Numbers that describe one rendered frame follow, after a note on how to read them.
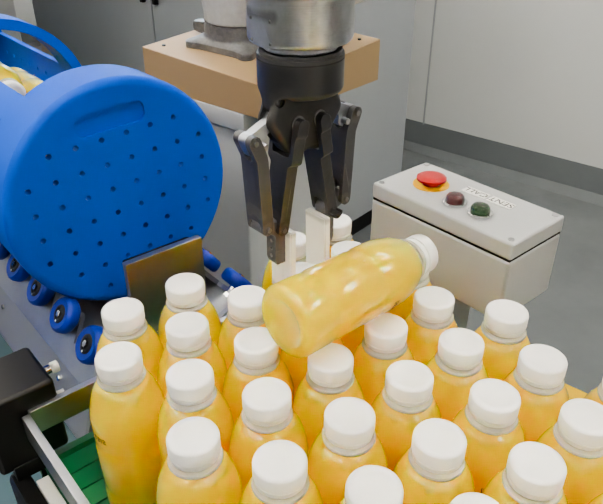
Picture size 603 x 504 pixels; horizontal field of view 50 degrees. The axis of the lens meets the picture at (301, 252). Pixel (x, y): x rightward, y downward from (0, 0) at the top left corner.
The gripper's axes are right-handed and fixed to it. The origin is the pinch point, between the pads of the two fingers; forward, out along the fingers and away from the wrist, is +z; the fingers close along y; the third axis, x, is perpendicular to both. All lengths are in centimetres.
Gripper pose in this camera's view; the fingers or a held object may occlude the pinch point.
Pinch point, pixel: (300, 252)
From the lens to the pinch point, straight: 64.9
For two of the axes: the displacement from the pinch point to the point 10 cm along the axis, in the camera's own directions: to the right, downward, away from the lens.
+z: 0.0, 8.6, 5.1
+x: 6.5, 3.9, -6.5
